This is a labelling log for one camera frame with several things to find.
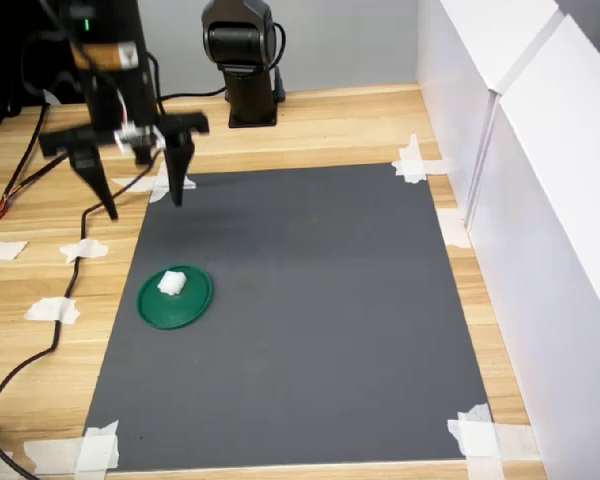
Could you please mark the white camera box with board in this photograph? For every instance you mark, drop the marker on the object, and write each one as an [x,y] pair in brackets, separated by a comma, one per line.
[137,140]

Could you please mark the dark grey mat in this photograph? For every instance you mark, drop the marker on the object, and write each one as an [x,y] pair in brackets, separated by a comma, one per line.
[305,300]

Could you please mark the white tape piece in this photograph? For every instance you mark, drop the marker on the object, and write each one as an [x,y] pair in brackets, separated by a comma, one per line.
[97,447]
[480,440]
[452,227]
[92,249]
[157,190]
[412,167]
[5,250]
[45,309]

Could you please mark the small white plastic terminal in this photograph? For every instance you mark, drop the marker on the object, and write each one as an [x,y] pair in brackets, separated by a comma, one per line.
[171,283]

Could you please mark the white partition panel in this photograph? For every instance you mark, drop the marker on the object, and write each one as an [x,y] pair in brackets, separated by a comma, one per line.
[555,225]
[460,75]

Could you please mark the round green lid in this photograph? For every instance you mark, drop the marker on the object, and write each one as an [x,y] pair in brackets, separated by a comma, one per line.
[180,310]

